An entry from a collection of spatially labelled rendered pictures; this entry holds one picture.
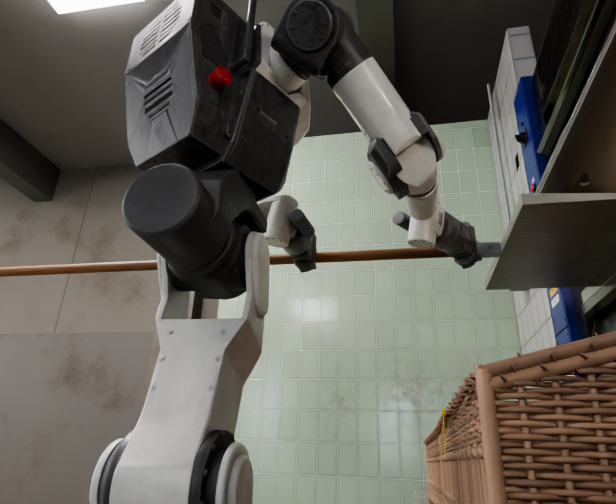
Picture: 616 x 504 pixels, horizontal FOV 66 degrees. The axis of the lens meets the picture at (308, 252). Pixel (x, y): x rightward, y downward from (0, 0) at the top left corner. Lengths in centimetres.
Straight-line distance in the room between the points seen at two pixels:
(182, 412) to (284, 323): 197
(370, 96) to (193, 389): 55
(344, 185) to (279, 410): 136
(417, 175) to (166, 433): 60
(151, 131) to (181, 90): 9
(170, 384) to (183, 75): 48
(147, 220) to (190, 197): 6
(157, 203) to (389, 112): 43
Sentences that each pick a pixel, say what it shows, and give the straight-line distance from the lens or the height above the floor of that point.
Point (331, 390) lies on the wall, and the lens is 251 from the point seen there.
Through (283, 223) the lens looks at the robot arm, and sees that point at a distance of 113.
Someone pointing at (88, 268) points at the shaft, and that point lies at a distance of 163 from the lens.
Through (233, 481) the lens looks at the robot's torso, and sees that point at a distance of 66.
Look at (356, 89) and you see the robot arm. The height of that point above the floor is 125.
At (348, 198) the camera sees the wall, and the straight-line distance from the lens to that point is 287.
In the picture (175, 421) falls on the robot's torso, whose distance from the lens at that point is 70.
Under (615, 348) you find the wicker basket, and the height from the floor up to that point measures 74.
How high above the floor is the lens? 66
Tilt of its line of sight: 24 degrees up
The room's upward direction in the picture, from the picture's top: 2 degrees clockwise
